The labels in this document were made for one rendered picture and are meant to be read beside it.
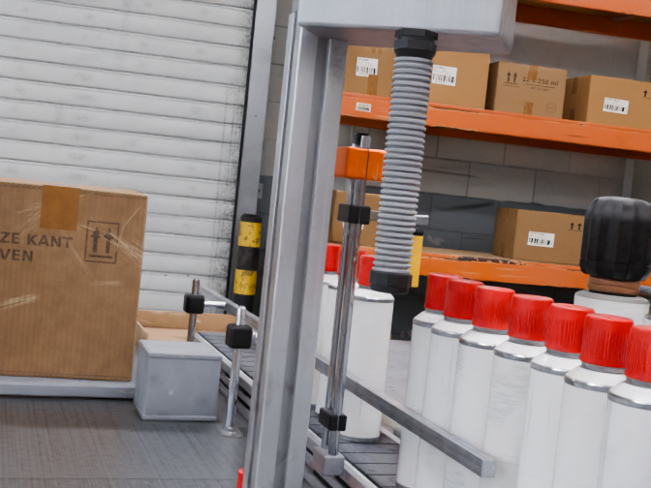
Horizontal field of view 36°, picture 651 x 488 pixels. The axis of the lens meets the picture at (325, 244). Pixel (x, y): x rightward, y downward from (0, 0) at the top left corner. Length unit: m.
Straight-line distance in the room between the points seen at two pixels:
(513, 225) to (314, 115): 4.14
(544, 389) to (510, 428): 0.06
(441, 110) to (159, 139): 1.46
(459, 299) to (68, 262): 0.71
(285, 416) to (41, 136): 4.35
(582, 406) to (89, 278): 0.89
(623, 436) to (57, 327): 0.96
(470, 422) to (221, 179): 4.44
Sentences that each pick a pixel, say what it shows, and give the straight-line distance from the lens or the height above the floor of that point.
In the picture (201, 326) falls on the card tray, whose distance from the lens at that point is 2.12.
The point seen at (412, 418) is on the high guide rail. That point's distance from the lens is 0.89.
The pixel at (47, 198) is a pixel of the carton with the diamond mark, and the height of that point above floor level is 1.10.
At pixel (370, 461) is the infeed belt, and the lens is 1.05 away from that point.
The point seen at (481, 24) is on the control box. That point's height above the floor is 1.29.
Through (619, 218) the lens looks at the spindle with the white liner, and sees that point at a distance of 1.16.
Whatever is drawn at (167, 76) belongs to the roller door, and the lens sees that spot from 5.22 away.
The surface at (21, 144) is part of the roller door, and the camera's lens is 5.20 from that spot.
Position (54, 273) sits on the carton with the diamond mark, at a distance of 1.44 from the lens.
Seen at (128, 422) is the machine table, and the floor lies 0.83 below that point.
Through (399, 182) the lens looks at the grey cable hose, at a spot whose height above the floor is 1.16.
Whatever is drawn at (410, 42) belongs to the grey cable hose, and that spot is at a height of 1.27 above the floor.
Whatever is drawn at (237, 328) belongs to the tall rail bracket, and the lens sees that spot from 1.27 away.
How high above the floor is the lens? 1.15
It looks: 3 degrees down
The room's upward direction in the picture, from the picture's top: 6 degrees clockwise
